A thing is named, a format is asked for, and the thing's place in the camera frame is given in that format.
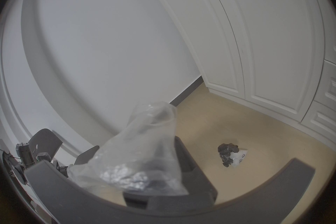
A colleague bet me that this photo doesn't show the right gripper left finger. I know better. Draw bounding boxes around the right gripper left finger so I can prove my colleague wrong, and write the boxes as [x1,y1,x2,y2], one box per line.
[123,136,176,207]

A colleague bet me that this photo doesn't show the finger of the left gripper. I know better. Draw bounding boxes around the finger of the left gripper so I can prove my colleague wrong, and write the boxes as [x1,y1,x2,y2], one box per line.
[75,145,100,166]
[28,128,64,158]

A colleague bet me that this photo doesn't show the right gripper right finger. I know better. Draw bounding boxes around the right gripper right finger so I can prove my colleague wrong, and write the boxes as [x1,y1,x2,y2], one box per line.
[171,136,218,208]

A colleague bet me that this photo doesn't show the black plastic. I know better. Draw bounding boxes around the black plastic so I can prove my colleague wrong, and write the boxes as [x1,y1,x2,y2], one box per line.
[217,143,240,168]

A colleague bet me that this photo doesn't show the clear printed wrapper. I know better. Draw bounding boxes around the clear printed wrapper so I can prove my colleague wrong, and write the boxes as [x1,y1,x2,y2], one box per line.
[227,149,248,166]

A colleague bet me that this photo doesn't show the clear plastic bag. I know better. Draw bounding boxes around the clear plastic bag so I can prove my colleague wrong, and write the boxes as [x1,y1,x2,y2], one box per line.
[67,101,190,196]

